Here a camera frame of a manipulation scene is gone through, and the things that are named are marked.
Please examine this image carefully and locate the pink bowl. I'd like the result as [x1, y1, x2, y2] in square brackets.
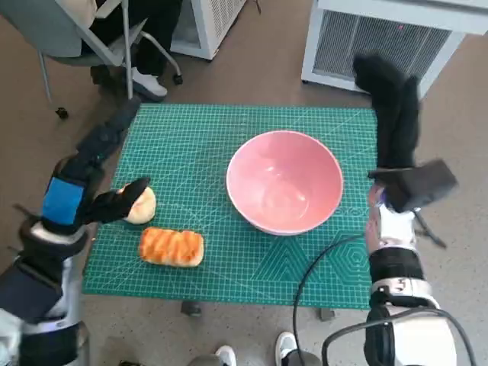
[226, 130, 344, 236]

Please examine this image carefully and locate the round pale toy bread bun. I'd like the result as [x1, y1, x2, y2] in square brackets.
[125, 185, 157, 225]

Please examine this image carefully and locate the bare black left hand blue tape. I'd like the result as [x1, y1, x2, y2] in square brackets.
[40, 95, 153, 236]

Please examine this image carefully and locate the seated person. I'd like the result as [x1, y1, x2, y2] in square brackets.
[60, 0, 184, 102]

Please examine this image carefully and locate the orange toy bread loaf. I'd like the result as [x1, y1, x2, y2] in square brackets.
[139, 226, 205, 268]

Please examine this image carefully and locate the large white grille cabinet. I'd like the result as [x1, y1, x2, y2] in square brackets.
[300, 0, 488, 100]

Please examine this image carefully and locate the looped black robot cable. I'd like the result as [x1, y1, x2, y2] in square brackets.
[322, 308, 476, 366]

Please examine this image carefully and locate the black knitted gloved right hand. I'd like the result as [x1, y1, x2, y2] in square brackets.
[352, 52, 423, 172]

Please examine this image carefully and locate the grey office chair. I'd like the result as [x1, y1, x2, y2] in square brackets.
[0, 0, 184, 117]

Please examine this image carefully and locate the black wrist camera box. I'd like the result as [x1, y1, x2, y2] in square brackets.
[0, 261, 65, 325]
[367, 159, 459, 214]

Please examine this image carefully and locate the small white grille cabinet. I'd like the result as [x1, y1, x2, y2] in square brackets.
[170, 0, 249, 61]

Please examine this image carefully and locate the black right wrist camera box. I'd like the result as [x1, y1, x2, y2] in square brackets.
[367, 159, 459, 214]

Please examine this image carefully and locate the long black robot cable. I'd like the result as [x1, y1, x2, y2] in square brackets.
[292, 234, 367, 366]

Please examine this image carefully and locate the white shoe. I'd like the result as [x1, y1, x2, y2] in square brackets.
[215, 345, 237, 366]
[274, 330, 299, 366]

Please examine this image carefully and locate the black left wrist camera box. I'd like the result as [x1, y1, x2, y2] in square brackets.
[0, 261, 65, 325]

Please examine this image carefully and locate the green cutting mat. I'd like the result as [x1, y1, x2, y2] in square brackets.
[82, 103, 378, 310]

